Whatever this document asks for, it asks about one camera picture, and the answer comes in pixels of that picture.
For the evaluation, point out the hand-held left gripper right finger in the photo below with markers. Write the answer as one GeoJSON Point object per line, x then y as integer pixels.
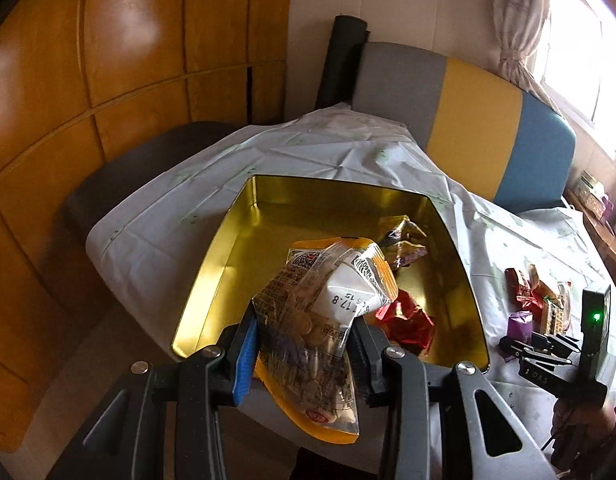
{"type": "Point", "coordinates": [370, 367]}

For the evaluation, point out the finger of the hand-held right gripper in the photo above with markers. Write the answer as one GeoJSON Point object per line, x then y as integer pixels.
{"type": "Point", "coordinates": [547, 370]}
{"type": "Point", "coordinates": [542, 342]}

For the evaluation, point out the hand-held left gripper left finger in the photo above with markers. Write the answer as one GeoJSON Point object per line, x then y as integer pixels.
{"type": "Point", "coordinates": [244, 365]}

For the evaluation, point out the purple candy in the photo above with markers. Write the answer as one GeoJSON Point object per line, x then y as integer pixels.
{"type": "Point", "coordinates": [520, 325]}

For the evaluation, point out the white brown pastry packet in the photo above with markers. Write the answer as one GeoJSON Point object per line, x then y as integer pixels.
{"type": "Point", "coordinates": [543, 285]}

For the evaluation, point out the orange biscuit snack bag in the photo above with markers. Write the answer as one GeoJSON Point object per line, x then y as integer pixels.
{"type": "Point", "coordinates": [308, 320]}

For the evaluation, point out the gold tin box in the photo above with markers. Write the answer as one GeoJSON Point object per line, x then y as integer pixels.
{"type": "Point", "coordinates": [228, 270]}

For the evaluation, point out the person's right hand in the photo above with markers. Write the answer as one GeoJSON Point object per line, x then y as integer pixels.
{"type": "Point", "coordinates": [585, 417]}

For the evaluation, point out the brown white snack packet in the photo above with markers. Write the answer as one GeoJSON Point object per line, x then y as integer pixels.
{"type": "Point", "coordinates": [555, 317]}

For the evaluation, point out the red foil snack packet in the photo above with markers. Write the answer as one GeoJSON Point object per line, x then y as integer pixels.
{"type": "Point", "coordinates": [405, 322]}

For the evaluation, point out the red printed snack packet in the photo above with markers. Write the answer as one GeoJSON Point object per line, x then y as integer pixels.
{"type": "Point", "coordinates": [520, 285]}

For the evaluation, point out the yellow gold snack packet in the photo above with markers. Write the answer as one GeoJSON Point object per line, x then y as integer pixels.
{"type": "Point", "coordinates": [403, 227]}

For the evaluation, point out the cluttered wooden side shelf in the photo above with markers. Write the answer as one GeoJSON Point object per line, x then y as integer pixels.
{"type": "Point", "coordinates": [602, 205]}

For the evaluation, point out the white tablecloth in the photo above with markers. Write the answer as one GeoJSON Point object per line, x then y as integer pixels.
{"type": "Point", "coordinates": [313, 150]}

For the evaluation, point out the grey yellow blue chair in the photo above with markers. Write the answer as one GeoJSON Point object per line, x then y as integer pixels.
{"type": "Point", "coordinates": [480, 120]}

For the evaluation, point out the black rolled mat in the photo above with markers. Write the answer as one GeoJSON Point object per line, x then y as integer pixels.
{"type": "Point", "coordinates": [340, 60]}

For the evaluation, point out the window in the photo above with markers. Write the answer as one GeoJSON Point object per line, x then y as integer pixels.
{"type": "Point", "coordinates": [582, 35]}

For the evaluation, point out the pale curtain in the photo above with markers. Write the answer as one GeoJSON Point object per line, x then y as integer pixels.
{"type": "Point", "coordinates": [517, 10]}

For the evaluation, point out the wooden wardrobe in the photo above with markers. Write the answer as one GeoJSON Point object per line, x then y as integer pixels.
{"type": "Point", "coordinates": [138, 35]}

